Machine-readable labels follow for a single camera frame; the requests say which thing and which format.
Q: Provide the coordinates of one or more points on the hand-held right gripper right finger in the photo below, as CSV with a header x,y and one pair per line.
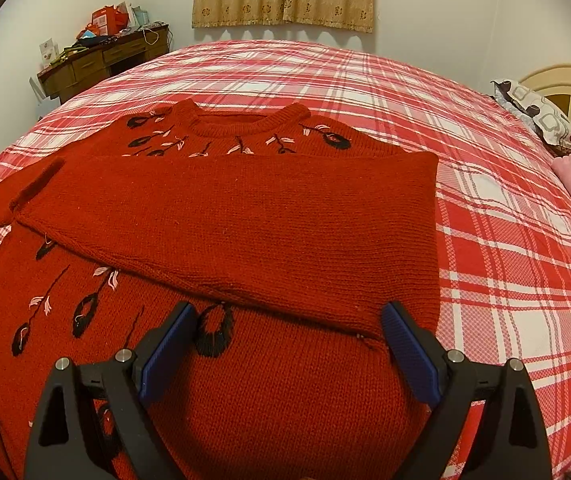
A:
x,y
410,347

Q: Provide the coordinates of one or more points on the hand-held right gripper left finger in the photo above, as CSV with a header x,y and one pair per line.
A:
x,y
168,347

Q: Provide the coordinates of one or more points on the red embroidered knit sweater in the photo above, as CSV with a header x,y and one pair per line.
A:
x,y
245,220

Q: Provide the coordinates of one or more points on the red plaid bed sheet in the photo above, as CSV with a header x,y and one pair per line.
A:
x,y
490,240

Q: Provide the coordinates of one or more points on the brown white patterned pillow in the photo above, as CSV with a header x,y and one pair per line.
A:
x,y
540,110

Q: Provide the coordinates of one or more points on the brown wooden desk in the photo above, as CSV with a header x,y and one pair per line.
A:
x,y
90,62

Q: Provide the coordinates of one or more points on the cream wooden headboard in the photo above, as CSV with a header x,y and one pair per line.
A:
x,y
555,77

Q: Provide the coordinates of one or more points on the red gift box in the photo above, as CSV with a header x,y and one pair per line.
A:
x,y
105,20

